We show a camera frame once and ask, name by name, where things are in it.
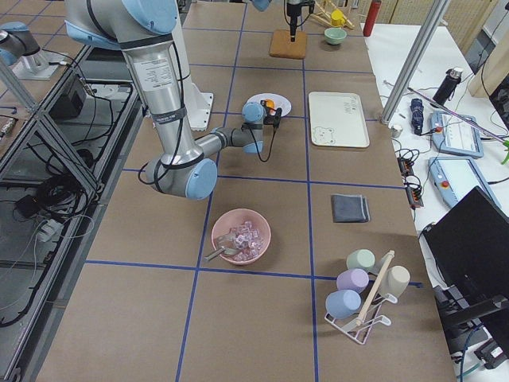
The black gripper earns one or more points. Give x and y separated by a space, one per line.
272 112
293 10

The orange fruit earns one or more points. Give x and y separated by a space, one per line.
269 103

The white plate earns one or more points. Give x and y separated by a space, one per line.
279 100

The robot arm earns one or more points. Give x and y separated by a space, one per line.
143 31
263 5

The wooden tray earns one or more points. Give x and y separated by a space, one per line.
282 46

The cream bear tray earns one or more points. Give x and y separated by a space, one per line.
337 120

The wooden cup rack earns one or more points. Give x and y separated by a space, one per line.
323 9

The yellow cup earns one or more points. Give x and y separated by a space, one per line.
337 19

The green bowl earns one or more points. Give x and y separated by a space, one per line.
335 35

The red cylinder bottle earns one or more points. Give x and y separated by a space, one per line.
371 17

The grey folded cloth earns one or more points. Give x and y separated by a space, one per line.
347 208

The pink bowl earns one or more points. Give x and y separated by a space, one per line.
252 234

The small metal cylinder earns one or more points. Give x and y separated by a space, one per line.
396 131

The metal scoop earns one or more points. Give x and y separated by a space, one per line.
225 245

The folded dark umbrella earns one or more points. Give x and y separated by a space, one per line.
417 115

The black water bottle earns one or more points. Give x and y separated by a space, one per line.
453 78

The green pastel cup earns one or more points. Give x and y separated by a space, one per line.
361 259

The purple pastel cup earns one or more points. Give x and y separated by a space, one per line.
355 279

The blue pastel cup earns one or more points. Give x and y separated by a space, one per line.
342 303

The beige pastel cup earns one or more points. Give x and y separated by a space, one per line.
394 282

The black monitor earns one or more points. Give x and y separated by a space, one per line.
470 246

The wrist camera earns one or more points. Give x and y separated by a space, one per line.
275 121

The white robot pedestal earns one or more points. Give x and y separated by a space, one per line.
198 103

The aluminium frame post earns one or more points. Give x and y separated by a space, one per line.
417 50

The white wire cup rack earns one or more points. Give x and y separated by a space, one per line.
358 326

